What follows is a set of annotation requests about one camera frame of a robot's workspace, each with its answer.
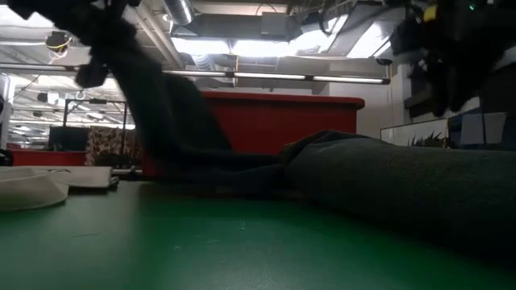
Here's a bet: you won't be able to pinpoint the red plastic laundry bin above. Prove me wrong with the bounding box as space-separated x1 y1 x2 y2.
140 90 366 178

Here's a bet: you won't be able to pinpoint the dark blue jeans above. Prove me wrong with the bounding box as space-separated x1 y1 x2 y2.
108 52 516 263

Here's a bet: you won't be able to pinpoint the white cloth tote bag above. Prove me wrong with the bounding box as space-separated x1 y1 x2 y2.
0 165 121 213

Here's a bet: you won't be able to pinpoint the black box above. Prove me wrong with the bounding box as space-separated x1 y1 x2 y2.
48 126 90 152

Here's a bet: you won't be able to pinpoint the red flat crate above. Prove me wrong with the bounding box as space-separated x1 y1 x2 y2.
7 148 88 168

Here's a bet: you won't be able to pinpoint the succulent plant in black pot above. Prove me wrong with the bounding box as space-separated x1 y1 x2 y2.
406 130 448 148

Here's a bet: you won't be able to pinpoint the black metal rack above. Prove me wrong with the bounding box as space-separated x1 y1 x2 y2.
62 98 130 142

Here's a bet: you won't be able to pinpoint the patterned box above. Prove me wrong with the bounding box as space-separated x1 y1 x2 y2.
84 126 143 167

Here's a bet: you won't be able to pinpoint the green table mat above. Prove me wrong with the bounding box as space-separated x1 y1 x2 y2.
0 180 516 290

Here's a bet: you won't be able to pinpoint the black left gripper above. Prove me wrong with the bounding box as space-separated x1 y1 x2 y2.
75 27 140 89

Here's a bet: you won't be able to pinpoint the long ceiling light strip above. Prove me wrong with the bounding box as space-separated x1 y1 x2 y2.
0 63 391 86

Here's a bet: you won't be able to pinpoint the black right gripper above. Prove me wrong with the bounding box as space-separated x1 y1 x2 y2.
390 0 516 118

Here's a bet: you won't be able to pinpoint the black ceiling camera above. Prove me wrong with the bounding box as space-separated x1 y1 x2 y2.
44 31 74 54

